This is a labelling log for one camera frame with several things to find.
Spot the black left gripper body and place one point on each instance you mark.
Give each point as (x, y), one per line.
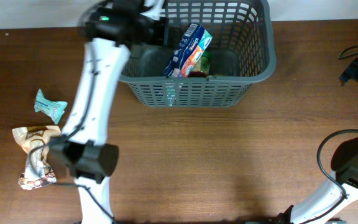
(152, 30)

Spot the Kleenex tissue multipack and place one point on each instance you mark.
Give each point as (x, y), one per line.
(194, 42)

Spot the green lid spice jar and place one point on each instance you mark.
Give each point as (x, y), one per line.
(201, 69)

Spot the teal wet wipes packet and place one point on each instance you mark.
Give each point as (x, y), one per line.
(53, 109)

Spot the grey plastic basket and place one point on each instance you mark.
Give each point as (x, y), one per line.
(241, 53)

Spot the beige Pantree snack bag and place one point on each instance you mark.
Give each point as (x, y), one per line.
(33, 140)

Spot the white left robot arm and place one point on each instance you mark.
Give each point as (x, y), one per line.
(109, 28)

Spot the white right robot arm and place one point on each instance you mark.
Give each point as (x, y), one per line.
(338, 191)

